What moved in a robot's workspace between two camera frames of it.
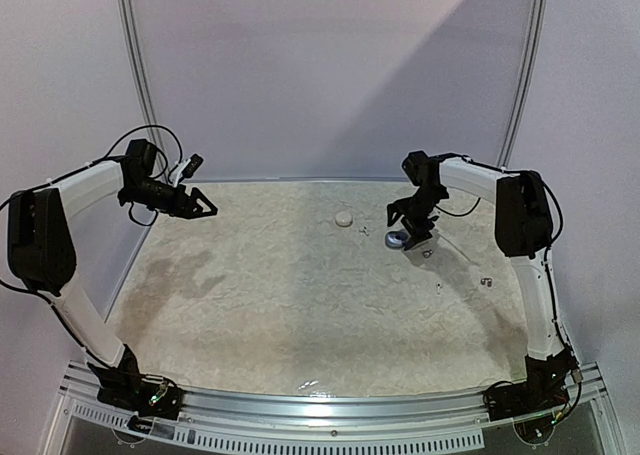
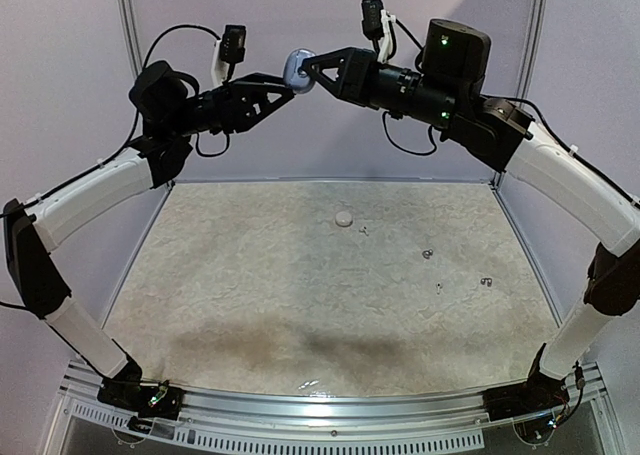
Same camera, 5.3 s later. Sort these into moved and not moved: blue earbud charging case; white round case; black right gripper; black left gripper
Moved: black left gripper; black right gripper; blue earbud charging case
Not moved: white round case
